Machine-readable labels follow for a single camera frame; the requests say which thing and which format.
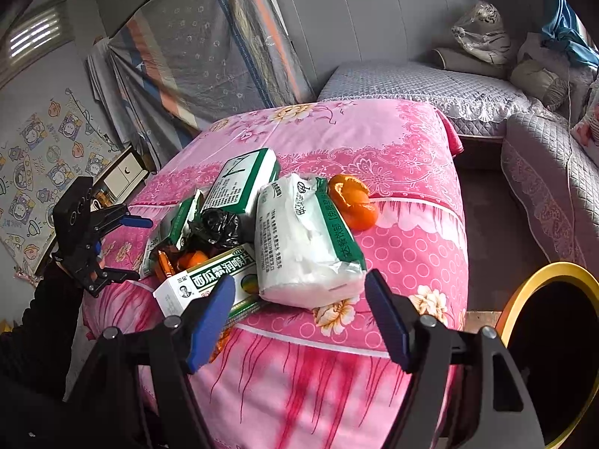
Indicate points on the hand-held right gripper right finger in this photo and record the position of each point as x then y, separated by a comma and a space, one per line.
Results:
386, 322

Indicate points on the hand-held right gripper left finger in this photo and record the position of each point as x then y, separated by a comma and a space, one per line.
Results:
210, 322

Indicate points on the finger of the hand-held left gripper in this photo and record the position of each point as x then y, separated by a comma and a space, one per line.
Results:
135, 222
117, 276

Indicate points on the orange snack packet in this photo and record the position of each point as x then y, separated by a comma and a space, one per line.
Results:
164, 266

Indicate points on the green white tissue packet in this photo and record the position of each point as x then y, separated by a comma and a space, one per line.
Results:
238, 182

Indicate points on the orange peel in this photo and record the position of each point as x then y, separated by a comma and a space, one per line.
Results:
358, 210

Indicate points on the yellow trash bin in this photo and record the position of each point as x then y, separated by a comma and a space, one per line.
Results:
538, 276

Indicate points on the person's left forearm black sleeve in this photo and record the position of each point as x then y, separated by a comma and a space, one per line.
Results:
42, 336

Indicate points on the small green white box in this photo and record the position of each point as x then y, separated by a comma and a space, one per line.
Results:
175, 227

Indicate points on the white medicine box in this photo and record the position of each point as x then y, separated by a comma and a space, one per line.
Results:
178, 292

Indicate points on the white cabinet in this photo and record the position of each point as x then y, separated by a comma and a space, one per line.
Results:
124, 173

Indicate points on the pink floral blanket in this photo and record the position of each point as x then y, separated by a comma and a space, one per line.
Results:
397, 252

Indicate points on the black plastic bag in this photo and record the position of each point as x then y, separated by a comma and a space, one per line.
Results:
217, 227

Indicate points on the large white tissue packet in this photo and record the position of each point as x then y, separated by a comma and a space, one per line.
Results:
299, 252

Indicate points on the grey hanging cloth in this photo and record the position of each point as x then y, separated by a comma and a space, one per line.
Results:
100, 84

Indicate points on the small slatted window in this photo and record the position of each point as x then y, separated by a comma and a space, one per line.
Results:
35, 32

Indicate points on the grey quilted sofa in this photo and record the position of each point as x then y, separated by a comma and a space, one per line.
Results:
421, 84

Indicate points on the grey bolster pillow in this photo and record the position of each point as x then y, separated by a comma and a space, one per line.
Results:
458, 61

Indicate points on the baby print pillow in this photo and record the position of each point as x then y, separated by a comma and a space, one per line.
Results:
590, 131

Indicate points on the grey ruffled cushion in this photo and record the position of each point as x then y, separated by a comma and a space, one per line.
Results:
533, 79

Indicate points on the tiger plush in plastic bag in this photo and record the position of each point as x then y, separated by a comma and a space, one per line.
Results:
482, 32

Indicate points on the blue curtain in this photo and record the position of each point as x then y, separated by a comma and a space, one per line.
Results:
561, 28

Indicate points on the cartoon print wall cloth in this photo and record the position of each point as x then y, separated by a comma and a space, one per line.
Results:
37, 149

